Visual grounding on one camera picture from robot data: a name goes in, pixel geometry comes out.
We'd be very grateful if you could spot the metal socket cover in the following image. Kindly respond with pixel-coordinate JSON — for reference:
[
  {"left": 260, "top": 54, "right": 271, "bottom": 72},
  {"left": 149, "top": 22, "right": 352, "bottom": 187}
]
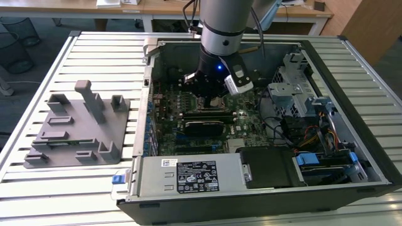
[{"left": 196, "top": 94, "right": 229, "bottom": 112}]

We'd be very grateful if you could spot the CPU socket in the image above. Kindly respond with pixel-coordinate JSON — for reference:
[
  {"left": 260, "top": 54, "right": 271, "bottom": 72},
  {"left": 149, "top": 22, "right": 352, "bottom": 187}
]
[{"left": 195, "top": 94, "right": 229, "bottom": 113}]

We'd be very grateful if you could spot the black graphics card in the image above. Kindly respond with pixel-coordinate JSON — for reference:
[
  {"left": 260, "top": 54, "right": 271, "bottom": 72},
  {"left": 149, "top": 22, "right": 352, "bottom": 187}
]
[{"left": 183, "top": 120, "right": 227, "bottom": 138}]

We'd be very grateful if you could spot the silver drive cage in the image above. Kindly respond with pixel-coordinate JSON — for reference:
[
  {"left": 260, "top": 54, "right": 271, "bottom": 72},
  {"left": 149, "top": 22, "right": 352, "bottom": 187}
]
[{"left": 265, "top": 53, "right": 317, "bottom": 118}]

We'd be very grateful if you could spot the green motherboard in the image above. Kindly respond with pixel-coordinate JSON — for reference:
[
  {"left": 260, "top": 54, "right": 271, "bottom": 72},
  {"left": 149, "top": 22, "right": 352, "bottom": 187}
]
[{"left": 149, "top": 79, "right": 275, "bottom": 158}]

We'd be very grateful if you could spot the silver chipset heatsink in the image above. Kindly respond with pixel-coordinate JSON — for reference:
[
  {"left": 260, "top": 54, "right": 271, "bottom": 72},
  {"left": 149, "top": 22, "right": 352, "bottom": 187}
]
[{"left": 227, "top": 138, "right": 247, "bottom": 152}]

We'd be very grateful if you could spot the wooden desk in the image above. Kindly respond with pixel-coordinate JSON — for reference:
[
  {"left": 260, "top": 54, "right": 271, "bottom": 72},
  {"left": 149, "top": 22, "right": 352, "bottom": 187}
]
[{"left": 0, "top": 0, "right": 335, "bottom": 36}]

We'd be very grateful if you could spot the grey parts rack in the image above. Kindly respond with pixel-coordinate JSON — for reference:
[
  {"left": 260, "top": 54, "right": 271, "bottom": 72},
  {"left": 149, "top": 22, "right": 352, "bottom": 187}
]
[{"left": 22, "top": 79, "right": 132, "bottom": 169}]

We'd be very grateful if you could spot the silver power supply unit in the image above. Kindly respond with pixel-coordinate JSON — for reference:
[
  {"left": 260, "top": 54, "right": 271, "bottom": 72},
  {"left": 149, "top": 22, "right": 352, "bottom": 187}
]
[{"left": 124, "top": 154, "right": 249, "bottom": 198}]

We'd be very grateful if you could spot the wooden cabinet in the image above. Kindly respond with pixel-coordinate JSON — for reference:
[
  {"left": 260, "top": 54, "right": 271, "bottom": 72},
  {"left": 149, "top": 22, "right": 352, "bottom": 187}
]
[{"left": 319, "top": 0, "right": 402, "bottom": 68}]

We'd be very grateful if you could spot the black PC case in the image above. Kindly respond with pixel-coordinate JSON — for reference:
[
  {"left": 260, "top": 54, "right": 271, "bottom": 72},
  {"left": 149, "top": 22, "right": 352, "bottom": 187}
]
[{"left": 110, "top": 35, "right": 396, "bottom": 226}]

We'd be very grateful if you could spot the white stand foot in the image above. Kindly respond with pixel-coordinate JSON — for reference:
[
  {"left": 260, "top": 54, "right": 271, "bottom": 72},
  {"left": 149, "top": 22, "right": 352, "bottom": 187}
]
[{"left": 0, "top": 75, "right": 14, "bottom": 97}]

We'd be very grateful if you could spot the black cable brass fitting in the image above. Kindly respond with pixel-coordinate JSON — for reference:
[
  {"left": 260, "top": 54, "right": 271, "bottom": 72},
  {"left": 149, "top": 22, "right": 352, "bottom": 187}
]
[{"left": 237, "top": 6, "right": 267, "bottom": 61}]

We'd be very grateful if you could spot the black cable silver plug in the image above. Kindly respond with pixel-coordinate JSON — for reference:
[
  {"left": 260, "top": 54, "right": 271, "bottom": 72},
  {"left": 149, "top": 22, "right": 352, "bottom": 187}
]
[{"left": 180, "top": 0, "right": 203, "bottom": 36}]

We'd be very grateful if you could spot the black cable bundle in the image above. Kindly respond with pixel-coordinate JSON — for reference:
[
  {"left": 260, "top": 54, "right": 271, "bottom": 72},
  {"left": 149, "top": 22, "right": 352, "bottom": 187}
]
[{"left": 259, "top": 89, "right": 305, "bottom": 151}]

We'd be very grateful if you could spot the yellow red wire bundle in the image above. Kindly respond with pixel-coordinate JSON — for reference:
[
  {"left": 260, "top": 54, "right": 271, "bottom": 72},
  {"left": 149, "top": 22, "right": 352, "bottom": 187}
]
[{"left": 293, "top": 112, "right": 343, "bottom": 153}]

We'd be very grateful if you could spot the black wire mesh bin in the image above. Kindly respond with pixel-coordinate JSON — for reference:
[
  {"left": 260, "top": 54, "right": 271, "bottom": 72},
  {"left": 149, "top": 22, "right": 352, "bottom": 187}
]
[
  {"left": 0, "top": 32, "right": 34, "bottom": 75},
  {"left": 0, "top": 17, "right": 42, "bottom": 47}
]

